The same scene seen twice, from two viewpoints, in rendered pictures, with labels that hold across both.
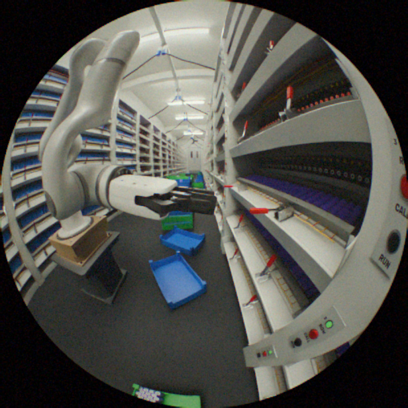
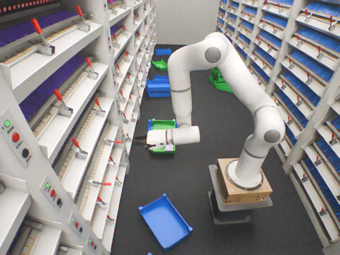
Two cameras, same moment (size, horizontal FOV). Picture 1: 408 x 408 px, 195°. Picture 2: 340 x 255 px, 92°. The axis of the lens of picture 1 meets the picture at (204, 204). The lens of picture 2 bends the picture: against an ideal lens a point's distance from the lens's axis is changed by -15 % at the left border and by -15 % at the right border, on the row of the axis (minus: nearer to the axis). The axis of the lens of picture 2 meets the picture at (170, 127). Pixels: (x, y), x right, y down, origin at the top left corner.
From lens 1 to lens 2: 1.12 m
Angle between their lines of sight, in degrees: 122
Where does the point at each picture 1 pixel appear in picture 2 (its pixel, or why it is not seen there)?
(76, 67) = not seen: hidden behind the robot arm
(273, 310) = (118, 153)
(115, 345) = (192, 170)
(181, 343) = (157, 180)
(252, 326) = (121, 173)
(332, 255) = (113, 128)
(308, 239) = (112, 133)
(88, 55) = not seen: hidden behind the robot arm
